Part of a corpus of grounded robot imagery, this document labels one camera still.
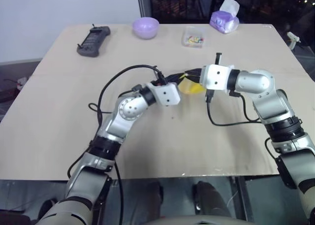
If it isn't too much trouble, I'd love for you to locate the purple plastic bowl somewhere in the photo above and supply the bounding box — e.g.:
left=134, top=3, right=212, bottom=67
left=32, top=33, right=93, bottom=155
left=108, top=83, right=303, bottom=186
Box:
left=132, top=17, right=160, bottom=40

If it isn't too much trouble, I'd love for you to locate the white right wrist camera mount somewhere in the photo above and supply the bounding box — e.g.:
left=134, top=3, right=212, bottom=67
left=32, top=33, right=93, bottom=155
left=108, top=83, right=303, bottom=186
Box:
left=198, top=64, right=235, bottom=91

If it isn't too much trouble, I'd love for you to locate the grey metal post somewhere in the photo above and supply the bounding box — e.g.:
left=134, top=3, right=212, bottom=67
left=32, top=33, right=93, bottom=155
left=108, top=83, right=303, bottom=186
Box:
left=136, top=0, right=152, bottom=24

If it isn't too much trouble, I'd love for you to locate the purple tissue pack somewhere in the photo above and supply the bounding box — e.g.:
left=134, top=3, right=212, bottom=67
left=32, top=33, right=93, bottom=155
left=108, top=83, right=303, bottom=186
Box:
left=209, top=0, right=241, bottom=34

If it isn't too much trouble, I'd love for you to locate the clear box with colourful bits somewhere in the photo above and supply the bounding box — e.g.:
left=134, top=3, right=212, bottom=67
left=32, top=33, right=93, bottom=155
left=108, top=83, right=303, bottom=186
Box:
left=181, top=26, right=207, bottom=49

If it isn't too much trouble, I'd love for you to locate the black handheld remote controller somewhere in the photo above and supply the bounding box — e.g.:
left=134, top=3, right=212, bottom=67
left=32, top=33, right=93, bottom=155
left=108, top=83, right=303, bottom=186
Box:
left=76, top=24, right=111, bottom=57

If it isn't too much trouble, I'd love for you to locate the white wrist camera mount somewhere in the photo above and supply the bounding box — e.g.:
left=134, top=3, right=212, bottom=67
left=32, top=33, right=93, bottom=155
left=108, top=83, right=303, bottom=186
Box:
left=150, top=82, right=182, bottom=106
left=198, top=64, right=235, bottom=91

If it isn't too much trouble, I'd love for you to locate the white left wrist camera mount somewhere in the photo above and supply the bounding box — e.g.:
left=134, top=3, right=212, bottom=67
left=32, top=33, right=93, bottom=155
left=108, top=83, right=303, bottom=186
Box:
left=150, top=82, right=182, bottom=106

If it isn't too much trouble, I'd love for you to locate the white plastic clamp handle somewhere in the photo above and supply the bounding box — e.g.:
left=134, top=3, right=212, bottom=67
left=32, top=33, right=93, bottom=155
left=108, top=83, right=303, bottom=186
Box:
left=286, top=31, right=302, bottom=50

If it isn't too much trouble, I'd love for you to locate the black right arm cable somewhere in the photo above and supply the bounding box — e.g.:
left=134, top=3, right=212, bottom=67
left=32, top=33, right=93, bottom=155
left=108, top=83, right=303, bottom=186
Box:
left=204, top=89, right=280, bottom=161

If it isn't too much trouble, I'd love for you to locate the black metal grid rack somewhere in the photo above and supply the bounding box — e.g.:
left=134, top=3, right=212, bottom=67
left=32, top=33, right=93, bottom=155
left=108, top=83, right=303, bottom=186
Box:
left=150, top=0, right=215, bottom=23

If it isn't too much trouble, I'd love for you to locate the thin white cable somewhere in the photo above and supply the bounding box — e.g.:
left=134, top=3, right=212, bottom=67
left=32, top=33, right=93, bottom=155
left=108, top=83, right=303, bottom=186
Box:
left=226, top=194, right=237, bottom=211

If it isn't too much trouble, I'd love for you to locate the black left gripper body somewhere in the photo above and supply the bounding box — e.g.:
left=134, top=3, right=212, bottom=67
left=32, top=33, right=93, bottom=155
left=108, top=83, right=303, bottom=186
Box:
left=150, top=77, right=173, bottom=87

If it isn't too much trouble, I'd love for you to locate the yellow object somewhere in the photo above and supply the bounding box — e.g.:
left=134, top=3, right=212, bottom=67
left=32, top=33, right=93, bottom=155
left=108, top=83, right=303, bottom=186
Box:
left=177, top=72, right=207, bottom=96

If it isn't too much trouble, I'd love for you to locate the dark rounded foot shape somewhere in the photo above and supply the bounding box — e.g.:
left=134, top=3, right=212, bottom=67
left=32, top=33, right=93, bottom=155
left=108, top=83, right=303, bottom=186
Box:
left=192, top=180, right=230, bottom=219

